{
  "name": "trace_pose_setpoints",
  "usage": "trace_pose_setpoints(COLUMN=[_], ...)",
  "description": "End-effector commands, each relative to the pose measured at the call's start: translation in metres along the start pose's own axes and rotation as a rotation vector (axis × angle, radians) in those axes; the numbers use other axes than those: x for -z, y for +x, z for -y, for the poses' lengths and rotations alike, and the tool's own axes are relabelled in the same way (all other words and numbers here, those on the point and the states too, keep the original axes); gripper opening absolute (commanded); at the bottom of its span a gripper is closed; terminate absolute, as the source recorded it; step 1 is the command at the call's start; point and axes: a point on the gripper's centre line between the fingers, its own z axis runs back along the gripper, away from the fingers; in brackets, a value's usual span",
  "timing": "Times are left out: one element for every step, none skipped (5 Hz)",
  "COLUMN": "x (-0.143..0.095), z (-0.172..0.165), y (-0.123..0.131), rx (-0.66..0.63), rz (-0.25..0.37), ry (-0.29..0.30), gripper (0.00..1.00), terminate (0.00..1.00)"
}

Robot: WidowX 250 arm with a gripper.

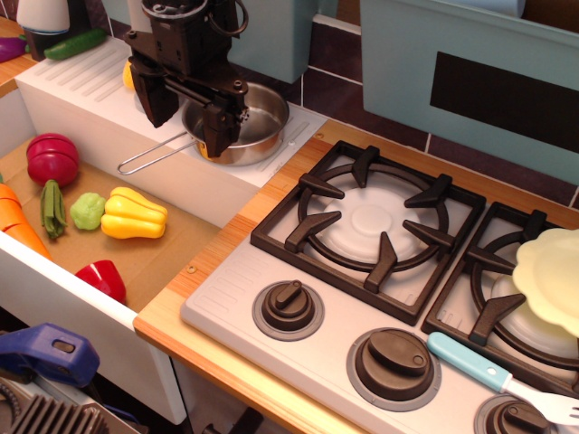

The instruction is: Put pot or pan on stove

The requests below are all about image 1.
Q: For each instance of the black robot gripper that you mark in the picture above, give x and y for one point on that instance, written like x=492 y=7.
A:
x=186 y=54

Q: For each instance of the brown burner grate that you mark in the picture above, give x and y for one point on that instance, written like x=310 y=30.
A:
x=375 y=229
x=469 y=310

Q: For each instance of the red toy onion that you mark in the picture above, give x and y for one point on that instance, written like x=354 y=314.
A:
x=54 y=157

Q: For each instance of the brown stove knob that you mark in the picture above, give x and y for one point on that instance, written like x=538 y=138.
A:
x=393 y=370
x=504 y=414
x=288 y=311

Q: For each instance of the yellow toy item behind gripper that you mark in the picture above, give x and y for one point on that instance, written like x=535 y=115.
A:
x=127 y=76

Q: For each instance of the pale yellow plastic plate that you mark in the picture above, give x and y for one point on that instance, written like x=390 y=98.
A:
x=546 y=273

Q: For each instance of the black ribbed metal part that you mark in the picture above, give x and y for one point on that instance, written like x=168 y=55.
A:
x=49 y=416

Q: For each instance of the dark green toy beans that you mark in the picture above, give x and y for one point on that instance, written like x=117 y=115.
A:
x=53 y=214

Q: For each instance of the right brown stove knob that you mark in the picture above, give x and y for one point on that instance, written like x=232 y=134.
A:
x=504 y=414

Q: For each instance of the yellow toy bell pepper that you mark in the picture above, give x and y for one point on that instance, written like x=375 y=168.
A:
x=129 y=214

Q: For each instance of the blue handled white fork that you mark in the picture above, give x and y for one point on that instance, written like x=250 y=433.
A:
x=556 y=408

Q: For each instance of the white and black canister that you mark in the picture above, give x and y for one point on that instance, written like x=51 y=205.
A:
x=42 y=18

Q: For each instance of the middle brown stove knob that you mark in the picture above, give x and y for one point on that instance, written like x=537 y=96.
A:
x=393 y=370

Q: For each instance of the left brown burner grate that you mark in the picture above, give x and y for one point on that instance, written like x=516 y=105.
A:
x=375 y=229

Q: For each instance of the purple toy eggplant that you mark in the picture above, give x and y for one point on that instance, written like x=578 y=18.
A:
x=12 y=47

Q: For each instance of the grey toy stove top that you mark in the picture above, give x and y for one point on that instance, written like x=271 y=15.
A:
x=222 y=308

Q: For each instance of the right brown burner grate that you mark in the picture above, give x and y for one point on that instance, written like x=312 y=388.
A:
x=469 y=310

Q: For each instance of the orange toy carrot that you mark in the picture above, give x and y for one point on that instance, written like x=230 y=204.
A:
x=15 y=224

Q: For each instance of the small steel pan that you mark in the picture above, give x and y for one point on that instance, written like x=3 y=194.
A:
x=260 y=137

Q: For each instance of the white toy sink basin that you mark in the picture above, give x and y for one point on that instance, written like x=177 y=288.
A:
x=84 y=99

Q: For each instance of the light green toy vegetable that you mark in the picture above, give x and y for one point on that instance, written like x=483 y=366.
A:
x=87 y=211

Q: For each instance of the red toy pepper piece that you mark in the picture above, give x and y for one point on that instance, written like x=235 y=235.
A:
x=104 y=276

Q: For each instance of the teal cabinet with black window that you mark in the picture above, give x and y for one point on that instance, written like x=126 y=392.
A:
x=502 y=85

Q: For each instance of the left brown stove knob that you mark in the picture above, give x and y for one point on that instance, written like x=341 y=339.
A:
x=288 y=311

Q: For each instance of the green toy cucumber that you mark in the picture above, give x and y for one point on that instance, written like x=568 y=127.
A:
x=75 y=45

